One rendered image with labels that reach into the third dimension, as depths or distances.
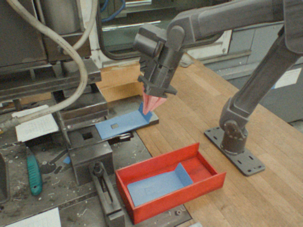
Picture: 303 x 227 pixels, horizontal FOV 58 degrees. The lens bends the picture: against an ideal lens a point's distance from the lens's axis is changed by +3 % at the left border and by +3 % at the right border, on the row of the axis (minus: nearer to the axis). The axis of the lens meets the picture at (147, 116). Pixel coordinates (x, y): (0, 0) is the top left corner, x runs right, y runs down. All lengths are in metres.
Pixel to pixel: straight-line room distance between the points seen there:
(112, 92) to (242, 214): 0.58
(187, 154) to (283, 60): 0.33
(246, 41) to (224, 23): 1.07
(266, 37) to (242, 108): 1.11
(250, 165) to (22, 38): 0.63
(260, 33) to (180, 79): 0.72
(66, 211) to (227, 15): 0.57
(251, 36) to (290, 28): 1.10
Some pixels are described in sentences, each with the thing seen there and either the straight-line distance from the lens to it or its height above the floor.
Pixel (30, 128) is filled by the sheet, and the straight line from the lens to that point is 0.87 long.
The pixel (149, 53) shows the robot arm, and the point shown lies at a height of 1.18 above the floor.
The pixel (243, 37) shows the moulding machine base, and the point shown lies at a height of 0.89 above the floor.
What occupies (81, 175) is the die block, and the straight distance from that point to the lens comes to 0.71.
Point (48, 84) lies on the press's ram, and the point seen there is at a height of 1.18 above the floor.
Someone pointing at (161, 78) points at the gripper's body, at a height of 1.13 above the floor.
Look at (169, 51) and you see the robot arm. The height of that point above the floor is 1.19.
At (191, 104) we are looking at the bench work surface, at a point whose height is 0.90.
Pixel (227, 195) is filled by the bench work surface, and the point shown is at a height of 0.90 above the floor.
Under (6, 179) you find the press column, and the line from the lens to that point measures 0.81.
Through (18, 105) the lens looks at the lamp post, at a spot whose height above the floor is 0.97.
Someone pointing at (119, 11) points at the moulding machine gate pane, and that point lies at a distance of 1.26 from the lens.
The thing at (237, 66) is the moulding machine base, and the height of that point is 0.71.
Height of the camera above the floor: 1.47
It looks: 38 degrees down
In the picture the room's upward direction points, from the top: straight up
